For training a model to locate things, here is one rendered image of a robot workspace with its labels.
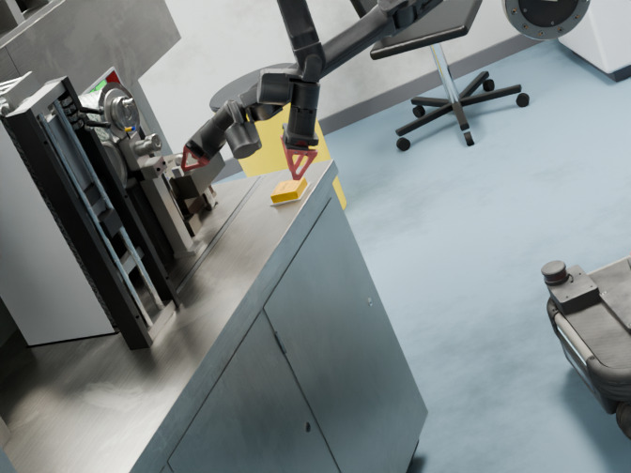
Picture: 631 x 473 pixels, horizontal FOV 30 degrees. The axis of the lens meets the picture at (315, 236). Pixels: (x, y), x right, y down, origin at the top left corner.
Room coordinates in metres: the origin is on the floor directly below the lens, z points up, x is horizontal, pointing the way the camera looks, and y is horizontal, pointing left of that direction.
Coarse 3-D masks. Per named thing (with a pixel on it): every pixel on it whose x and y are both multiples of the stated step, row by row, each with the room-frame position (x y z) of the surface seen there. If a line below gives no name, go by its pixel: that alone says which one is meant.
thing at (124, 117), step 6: (114, 102) 2.56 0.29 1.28; (120, 102) 2.56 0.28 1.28; (114, 108) 2.54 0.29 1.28; (120, 108) 2.55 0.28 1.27; (126, 108) 2.57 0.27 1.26; (132, 108) 2.59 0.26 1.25; (114, 114) 2.54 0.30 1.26; (120, 114) 2.54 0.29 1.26; (126, 114) 2.56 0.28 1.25; (132, 114) 2.58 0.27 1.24; (114, 120) 2.54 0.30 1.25; (120, 120) 2.53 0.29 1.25; (126, 120) 2.55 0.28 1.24; (132, 120) 2.57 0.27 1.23; (120, 126) 2.54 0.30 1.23; (126, 126) 2.54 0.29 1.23; (132, 126) 2.56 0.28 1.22
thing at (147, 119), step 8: (136, 88) 3.51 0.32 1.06; (136, 96) 3.50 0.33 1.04; (144, 96) 3.53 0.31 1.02; (136, 104) 3.49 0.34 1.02; (144, 104) 3.51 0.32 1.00; (144, 112) 3.50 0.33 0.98; (152, 112) 3.53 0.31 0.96; (144, 120) 3.49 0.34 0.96; (152, 120) 3.52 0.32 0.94; (144, 128) 3.50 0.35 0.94; (152, 128) 3.50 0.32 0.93; (160, 128) 3.53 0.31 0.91; (160, 136) 3.52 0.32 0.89; (168, 144) 3.54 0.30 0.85; (160, 152) 3.49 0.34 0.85; (168, 152) 3.52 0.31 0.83
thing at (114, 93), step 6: (114, 90) 2.59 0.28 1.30; (120, 90) 2.61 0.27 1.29; (108, 96) 2.56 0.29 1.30; (114, 96) 2.58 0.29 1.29; (120, 96) 2.60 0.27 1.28; (126, 96) 2.61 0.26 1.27; (108, 102) 2.55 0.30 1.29; (108, 108) 2.55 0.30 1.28; (108, 114) 2.54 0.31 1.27; (108, 120) 2.53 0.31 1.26; (114, 126) 2.54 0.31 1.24; (114, 132) 2.53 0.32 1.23; (120, 132) 2.55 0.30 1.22; (132, 132) 2.58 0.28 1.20; (120, 138) 2.54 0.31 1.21
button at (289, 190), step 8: (280, 184) 2.63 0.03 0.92; (288, 184) 2.60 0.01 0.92; (296, 184) 2.58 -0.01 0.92; (304, 184) 2.60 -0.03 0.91; (272, 192) 2.60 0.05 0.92; (280, 192) 2.58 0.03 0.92; (288, 192) 2.56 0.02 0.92; (296, 192) 2.55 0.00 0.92; (272, 200) 2.58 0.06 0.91; (280, 200) 2.58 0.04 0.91; (288, 200) 2.56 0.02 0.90
